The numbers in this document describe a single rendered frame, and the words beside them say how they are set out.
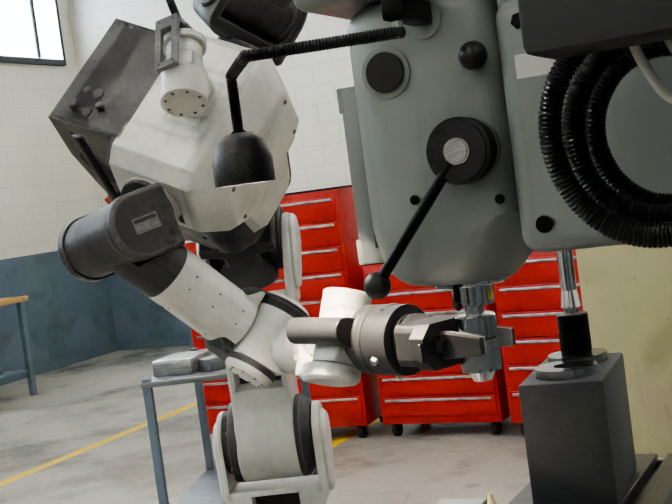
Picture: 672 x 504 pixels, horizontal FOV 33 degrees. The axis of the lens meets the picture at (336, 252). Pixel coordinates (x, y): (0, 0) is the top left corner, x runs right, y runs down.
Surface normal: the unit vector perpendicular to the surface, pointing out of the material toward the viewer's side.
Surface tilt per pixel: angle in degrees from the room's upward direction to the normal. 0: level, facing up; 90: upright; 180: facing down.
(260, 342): 65
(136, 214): 79
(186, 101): 148
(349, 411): 90
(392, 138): 90
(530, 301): 90
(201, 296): 93
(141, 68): 58
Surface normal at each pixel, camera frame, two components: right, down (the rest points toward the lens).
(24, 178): 0.89, -0.10
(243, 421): -0.11, -0.10
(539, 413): -0.36, 0.10
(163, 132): -0.15, -0.48
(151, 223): 0.67, -0.24
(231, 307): 0.55, 0.02
